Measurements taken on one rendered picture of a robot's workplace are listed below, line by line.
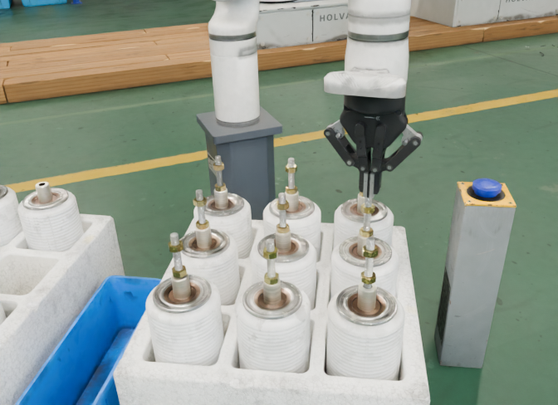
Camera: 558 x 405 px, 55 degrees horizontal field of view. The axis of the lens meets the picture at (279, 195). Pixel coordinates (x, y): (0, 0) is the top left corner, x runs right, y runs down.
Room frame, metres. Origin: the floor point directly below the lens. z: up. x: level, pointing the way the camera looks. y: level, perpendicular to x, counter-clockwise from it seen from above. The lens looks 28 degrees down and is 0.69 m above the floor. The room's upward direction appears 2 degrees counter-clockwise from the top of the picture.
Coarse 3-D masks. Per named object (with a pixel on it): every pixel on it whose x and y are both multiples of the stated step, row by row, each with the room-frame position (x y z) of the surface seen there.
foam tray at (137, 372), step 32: (192, 224) 0.85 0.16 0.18; (256, 224) 0.84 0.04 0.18; (320, 288) 0.65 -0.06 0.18; (224, 320) 0.60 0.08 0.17; (320, 320) 0.58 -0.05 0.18; (416, 320) 0.57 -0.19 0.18; (128, 352) 0.53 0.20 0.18; (224, 352) 0.52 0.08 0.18; (320, 352) 0.52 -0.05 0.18; (416, 352) 0.51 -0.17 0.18; (128, 384) 0.49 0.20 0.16; (160, 384) 0.48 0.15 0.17; (192, 384) 0.48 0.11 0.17; (224, 384) 0.47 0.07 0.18; (256, 384) 0.47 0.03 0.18; (288, 384) 0.47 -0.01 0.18; (320, 384) 0.47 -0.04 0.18; (352, 384) 0.46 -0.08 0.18; (384, 384) 0.46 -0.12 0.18; (416, 384) 0.46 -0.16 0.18
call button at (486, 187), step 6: (474, 180) 0.71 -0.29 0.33; (480, 180) 0.70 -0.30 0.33; (486, 180) 0.70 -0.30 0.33; (492, 180) 0.70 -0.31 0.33; (474, 186) 0.69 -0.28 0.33; (480, 186) 0.68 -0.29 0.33; (486, 186) 0.68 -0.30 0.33; (492, 186) 0.68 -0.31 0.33; (498, 186) 0.68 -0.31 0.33; (474, 192) 0.69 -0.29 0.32; (480, 192) 0.68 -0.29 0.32; (486, 192) 0.67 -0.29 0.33; (492, 192) 0.67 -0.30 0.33; (498, 192) 0.68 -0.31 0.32
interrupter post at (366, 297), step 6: (360, 288) 0.52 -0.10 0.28; (372, 288) 0.52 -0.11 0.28; (360, 294) 0.52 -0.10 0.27; (366, 294) 0.51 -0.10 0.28; (372, 294) 0.51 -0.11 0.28; (360, 300) 0.52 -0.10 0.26; (366, 300) 0.51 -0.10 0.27; (372, 300) 0.52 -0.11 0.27; (360, 306) 0.52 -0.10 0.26; (366, 306) 0.51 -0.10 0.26; (372, 306) 0.52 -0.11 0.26
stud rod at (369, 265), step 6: (366, 240) 0.53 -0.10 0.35; (372, 240) 0.52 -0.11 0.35; (366, 246) 0.52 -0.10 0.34; (372, 246) 0.52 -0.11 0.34; (366, 258) 0.52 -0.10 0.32; (372, 258) 0.52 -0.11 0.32; (366, 264) 0.52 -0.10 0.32; (372, 264) 0.52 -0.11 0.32; (366, 270) 0.52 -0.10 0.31; (372, 270) 0.52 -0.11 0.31; (366, 288) 0.52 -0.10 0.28
